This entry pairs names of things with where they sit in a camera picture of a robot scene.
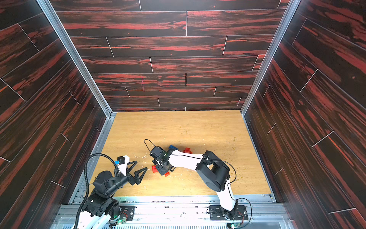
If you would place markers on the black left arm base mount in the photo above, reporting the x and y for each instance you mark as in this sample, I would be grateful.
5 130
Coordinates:
127 213

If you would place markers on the aluminium frame rail right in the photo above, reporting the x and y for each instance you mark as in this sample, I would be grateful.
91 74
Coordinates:
278 36

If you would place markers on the aluminium frame rail left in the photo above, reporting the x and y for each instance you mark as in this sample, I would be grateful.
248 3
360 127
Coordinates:
68 121

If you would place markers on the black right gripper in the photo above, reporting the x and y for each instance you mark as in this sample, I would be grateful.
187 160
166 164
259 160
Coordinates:
161 165

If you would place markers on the small red square brick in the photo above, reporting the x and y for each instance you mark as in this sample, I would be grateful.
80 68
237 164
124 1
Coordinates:
187 150

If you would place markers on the aluminium front base rails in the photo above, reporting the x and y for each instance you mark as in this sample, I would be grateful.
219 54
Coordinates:
192 212

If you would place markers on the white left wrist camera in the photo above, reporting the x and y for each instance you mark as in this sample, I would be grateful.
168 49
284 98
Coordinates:
121 163

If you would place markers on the red tall square brick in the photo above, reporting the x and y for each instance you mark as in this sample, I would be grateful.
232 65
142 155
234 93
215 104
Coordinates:
154 169

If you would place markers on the aluminium frame rail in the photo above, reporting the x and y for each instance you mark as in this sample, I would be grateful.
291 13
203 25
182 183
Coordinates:
278 36
68 121

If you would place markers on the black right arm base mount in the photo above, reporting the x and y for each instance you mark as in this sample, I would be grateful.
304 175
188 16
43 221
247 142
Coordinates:
239 212

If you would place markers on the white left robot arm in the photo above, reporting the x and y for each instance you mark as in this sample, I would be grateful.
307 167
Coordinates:
99 207

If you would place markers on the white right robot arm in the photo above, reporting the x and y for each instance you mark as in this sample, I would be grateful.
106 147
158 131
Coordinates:
214 172

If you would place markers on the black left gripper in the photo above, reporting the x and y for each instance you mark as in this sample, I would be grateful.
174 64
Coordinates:
135 180

